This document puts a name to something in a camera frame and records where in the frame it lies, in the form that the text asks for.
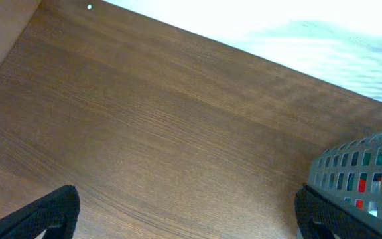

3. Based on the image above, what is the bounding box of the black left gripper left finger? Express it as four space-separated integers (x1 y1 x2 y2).
0 185 80 239

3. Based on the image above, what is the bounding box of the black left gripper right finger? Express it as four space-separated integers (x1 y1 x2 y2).
294 184 382 238

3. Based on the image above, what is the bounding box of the multicolour tissue pack bundle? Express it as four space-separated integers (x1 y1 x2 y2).
354 173 382 220

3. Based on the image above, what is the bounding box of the grey plastic lattice basket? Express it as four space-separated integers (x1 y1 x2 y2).
308 132 382 221

